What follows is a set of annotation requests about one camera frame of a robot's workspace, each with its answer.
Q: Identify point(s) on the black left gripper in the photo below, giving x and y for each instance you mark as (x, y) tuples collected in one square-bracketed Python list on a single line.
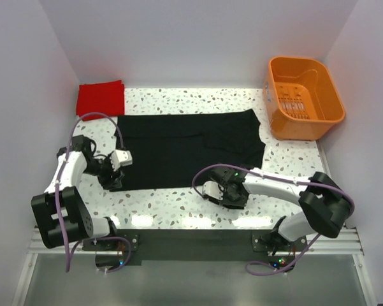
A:
[(111, 178)]

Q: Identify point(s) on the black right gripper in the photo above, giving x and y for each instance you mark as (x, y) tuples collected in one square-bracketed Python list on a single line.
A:
[(230, 197)]

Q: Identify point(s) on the black t-shirt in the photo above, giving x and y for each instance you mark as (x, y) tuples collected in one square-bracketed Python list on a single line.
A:
[(168, 150)]

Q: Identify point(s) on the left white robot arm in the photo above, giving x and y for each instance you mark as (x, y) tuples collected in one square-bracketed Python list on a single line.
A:
[(61, 207)]

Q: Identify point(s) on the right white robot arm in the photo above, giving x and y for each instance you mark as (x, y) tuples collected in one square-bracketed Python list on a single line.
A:
[(324, 206)]

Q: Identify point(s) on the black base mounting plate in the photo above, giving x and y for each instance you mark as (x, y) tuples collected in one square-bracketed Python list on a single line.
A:
[(112, 253)]

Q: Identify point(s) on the folded red t-shirt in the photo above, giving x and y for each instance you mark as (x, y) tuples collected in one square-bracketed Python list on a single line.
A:
[(106, 97)]

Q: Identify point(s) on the orange plastic basket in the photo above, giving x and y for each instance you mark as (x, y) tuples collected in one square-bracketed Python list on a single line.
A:
[(301, 100)]

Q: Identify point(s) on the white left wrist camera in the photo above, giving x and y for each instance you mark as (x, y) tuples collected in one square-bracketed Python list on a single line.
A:
[(120, 158)]

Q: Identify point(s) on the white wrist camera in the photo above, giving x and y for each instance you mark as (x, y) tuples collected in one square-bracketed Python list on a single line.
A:
[(120, 158), (211, 191)]

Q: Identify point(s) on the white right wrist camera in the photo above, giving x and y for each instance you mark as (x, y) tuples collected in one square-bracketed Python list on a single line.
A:
[(211, 191)]

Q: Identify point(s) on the aluminium right side rail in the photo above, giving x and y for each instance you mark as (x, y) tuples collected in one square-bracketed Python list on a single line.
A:
[(323, 158)]

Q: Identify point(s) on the aluminium rail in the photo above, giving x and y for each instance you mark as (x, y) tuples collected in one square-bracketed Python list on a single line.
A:
[(239, 240), (323, 158)]

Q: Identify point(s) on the aluminium front rail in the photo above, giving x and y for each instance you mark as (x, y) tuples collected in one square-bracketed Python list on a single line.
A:
[(239, 240)]

